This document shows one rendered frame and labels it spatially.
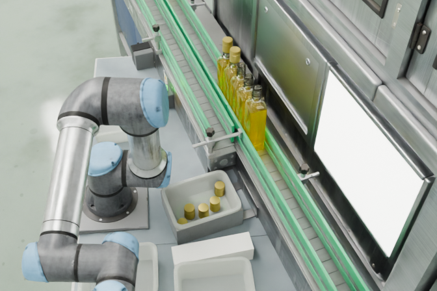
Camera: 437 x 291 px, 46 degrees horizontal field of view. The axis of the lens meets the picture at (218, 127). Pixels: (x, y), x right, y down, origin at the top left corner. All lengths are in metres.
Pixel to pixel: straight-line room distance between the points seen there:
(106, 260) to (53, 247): 0.11
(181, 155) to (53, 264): 0.93
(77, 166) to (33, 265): 0.22
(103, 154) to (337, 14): 0.79
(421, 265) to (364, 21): 0.80
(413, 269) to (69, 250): 0.67
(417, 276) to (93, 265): 0.63
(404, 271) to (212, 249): 1.00
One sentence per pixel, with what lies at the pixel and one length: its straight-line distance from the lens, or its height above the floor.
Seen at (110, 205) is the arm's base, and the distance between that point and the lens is 1.71.
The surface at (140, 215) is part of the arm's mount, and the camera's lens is 1.74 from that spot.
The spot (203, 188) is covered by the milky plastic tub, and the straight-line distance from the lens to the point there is 1.76.
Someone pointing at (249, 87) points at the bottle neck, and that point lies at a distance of 1.62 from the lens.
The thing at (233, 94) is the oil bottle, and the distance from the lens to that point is 1.71.
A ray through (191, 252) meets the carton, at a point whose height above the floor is 0.81.
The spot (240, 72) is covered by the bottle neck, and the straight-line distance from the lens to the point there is 1.65.
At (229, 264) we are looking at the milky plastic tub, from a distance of 1.57.
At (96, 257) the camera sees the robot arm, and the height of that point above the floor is 1.28.
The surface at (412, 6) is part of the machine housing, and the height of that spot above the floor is 1.61.
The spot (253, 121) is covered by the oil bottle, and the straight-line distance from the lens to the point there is 1.62.
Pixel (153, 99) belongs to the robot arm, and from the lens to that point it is 1.20.
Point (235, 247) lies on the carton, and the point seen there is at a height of 0.81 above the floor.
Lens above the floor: 2.18
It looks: 46 degrees down
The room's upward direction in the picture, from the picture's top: straight up
